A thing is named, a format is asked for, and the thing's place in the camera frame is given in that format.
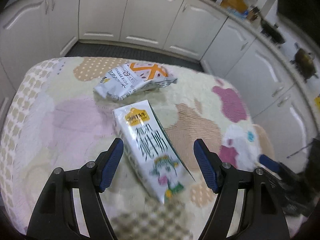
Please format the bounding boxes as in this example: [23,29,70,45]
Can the white kitchen base cabinets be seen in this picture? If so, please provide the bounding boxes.
[1,0,319,172]

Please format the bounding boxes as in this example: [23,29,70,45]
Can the pastel quilted table cover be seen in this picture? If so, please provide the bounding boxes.
[1,57,275,239]

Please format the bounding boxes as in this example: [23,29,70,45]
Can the dark metal pot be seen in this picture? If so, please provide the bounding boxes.
[290,42,319,83]

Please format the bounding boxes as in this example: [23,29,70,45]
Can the white green milk carton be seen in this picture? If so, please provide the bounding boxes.
[113,100,194,204]

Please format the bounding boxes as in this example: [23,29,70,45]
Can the black frying pan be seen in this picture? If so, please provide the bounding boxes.
[260,18,286,44]

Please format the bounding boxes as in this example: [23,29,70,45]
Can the white orange crumpled snack bag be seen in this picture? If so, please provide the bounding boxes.
[94,62,177,101]

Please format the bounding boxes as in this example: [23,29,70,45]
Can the yellow cardboard box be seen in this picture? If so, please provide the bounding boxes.
[220,0,248,14]

